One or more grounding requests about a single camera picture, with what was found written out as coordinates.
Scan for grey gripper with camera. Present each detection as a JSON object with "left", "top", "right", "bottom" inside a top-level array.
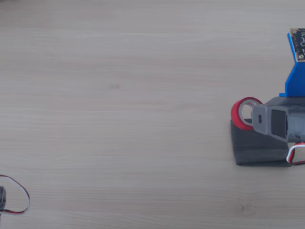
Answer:
[{"left": 251, "top": 96, "right": 305, "bottom": 144}]

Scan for grey gripper black servo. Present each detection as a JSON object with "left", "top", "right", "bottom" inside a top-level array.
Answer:
[{"left": 0, "top": 186, "right": 7, "bottom": 213}]

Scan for red tape roll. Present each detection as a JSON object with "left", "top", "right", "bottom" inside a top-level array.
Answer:
[{"left": 230, "top": 96, "right": 263, "bottom": 131}]

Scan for dark grey folded mat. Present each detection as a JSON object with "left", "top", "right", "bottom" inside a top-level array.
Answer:
[{"left": 229, "top": 117, "right": 292, "bottom": 167}]

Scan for red white black servo wires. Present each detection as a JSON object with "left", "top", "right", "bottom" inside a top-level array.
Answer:
[
  {"left": 0, "top": 174, "right": 31, "bottom": 215},
  {"left": 285, "top": 142, "right": 305, "bottom": 166}
]

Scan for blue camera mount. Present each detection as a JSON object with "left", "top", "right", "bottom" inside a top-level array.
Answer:
[{"left": 279, "top": 32, "right": 305, "bottom": 99}]

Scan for small camera circuit board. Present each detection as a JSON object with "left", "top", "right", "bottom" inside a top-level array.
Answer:
[{"left": 289, "top": 28, "right": 305, "bottom": 63}]

